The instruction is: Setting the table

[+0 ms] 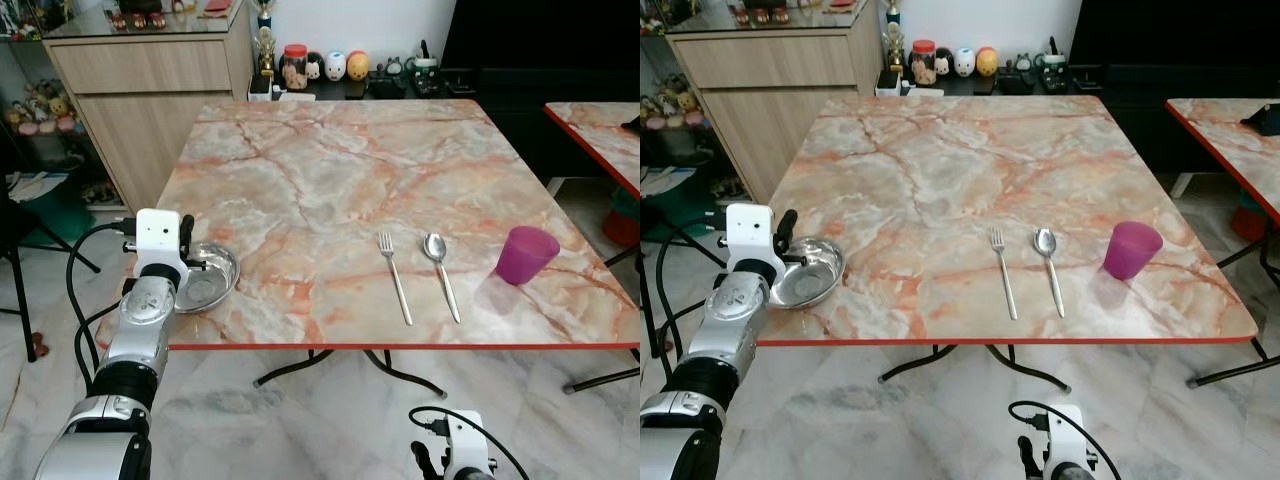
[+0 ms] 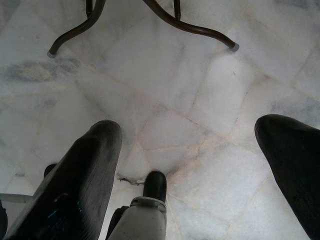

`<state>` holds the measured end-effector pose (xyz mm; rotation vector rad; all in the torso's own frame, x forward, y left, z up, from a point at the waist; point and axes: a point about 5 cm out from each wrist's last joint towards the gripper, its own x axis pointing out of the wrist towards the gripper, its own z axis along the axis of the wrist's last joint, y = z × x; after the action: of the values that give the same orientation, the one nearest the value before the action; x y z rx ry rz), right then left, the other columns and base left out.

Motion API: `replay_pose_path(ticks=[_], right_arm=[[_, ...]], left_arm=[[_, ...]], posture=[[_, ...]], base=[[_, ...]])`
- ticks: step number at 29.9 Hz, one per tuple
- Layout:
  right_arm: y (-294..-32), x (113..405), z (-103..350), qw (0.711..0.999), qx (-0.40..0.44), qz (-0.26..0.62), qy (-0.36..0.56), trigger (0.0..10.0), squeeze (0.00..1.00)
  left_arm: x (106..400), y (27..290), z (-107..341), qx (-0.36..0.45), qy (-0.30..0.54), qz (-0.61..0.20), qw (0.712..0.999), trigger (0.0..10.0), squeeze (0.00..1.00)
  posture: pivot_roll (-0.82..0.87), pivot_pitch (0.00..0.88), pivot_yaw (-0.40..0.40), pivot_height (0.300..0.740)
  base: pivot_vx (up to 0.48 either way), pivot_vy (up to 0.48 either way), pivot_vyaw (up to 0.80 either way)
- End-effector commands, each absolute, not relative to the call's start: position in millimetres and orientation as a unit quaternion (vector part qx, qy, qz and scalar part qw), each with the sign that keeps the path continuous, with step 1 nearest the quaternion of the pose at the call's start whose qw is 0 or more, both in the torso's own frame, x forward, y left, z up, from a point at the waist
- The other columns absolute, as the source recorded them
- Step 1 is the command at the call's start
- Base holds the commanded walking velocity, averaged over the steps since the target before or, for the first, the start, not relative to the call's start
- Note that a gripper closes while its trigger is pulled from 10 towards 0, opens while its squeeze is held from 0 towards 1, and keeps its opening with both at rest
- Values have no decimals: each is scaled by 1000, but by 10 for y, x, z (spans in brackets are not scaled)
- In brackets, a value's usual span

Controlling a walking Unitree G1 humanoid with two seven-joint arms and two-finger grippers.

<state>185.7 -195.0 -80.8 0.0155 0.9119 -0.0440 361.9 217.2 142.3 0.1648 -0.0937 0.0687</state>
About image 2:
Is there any black robot foot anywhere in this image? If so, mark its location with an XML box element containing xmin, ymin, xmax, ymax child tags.
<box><xmin>43</xmin><ymin>163</ymin><xmax>58</xmax><ymax>177</ymax></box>
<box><xmin>141</xmin><ymin>170</ymin><xmax>168</xmax><ymax>202</ymax></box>

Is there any dark curved metal furniture leg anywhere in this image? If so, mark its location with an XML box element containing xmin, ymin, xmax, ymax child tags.
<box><xmin>142</xmin><ymin>0</ymin><xmax>240</xmax><ymax>53</ymax></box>
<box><xmin>47</xmin><ymin>0</ymin><xmax>101</xmax><ymax>56</ymax></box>

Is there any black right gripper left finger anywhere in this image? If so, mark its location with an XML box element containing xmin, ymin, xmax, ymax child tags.
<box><xmin>4</xmin><ymin>119</ymin><xmax>123</xmax><ymax>240</ymax></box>

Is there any black robot left foot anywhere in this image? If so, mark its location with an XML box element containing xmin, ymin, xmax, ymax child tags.
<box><xmin>43</xmin><ymin>163</ymin><xmax>58</xmax><ymax>177</ymax></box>

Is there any black robot right foot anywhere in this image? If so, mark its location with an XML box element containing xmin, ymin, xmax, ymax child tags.
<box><xmin>141</xmin><ymin>170</ymin><xmax>168</xmax><ymax>202</ymax></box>

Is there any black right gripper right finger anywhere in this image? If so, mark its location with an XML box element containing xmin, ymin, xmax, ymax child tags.
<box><xmin>254</xmin><ymin>114</ymin><xmax>320</xmax><ymax>240</ymax></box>

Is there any grey robot right leg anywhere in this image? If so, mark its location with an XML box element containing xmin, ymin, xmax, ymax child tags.
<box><xmin>106</xmin><ymin>196</ymin><xmax>168</xmax><ymax>240</ymax></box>

